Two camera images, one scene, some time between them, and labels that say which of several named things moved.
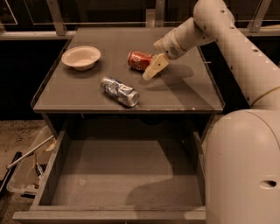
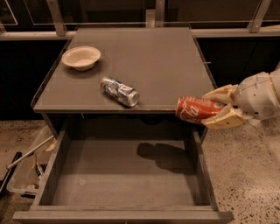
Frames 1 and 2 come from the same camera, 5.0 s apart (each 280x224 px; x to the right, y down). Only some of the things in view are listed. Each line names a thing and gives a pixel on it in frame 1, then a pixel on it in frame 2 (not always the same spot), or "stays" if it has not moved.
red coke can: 139,60 to 196,109
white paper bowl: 81,58 stays
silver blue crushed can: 119,91 stays
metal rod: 9,166 stays
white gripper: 170,45 to 255,95
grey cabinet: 95,81 stays
